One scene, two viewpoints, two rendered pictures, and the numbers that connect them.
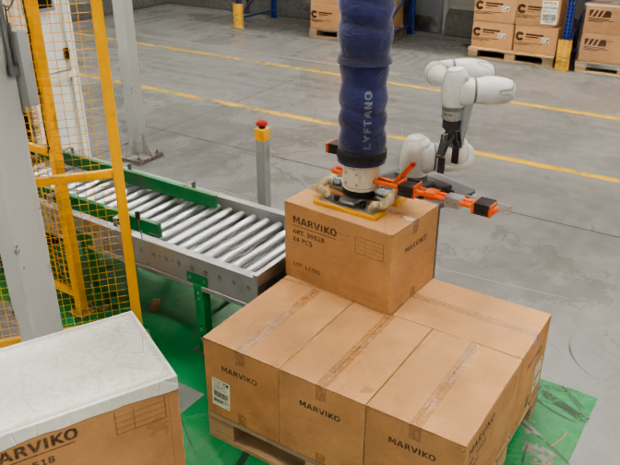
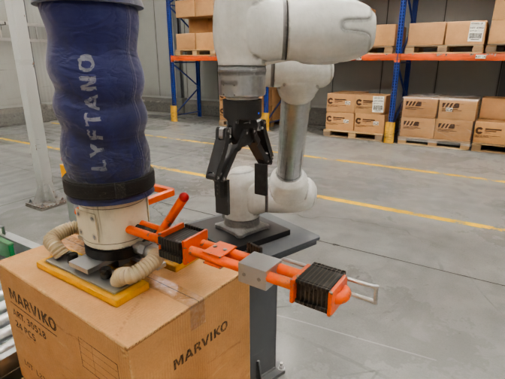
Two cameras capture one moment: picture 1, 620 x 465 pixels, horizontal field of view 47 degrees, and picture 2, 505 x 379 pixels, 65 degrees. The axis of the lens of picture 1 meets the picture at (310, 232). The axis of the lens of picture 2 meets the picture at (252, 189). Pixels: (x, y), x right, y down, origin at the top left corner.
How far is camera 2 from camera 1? 228 cm
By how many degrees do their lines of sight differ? 9
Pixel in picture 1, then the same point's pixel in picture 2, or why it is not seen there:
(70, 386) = not seen: outside the picture
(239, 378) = not seen: outside the picture
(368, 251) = (98, 369)
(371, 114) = (99, 103)
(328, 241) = (50, 338)
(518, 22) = (356, 111)
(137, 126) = (42, 178)
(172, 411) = not seen: outside the picture
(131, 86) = (35, 144)
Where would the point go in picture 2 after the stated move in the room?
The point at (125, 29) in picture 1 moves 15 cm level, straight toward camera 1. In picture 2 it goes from (27, 95) to (23, 96)
